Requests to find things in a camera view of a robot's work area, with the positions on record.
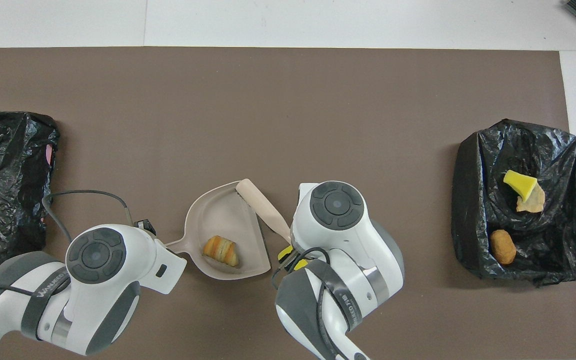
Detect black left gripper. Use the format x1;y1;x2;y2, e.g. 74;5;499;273
134;218;158;237

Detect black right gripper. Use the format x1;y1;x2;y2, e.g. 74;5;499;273
284;247;303;272

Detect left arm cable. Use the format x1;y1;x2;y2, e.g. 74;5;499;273
42;189;134;242

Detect brown croquette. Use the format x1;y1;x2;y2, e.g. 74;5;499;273
490;229;517;266

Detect yellow sponge wedge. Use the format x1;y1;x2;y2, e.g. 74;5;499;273
503;169;539;203

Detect pale bread piece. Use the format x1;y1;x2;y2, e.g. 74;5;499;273
516;184;546;213

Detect open black bag trash bin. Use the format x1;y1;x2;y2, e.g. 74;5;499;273
450;118;576;288

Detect black bagged bin pink patch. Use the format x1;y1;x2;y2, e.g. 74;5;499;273
0;111;61;262

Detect beige plastic dustpan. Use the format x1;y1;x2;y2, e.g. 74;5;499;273
165;180;272;282

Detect beige hand brush black bristles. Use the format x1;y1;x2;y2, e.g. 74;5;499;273
235;178;293;247

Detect striped toy croissant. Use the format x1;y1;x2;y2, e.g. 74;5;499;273
202;235;240;268

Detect brown table mat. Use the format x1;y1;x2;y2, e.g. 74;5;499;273
0;46;576;360

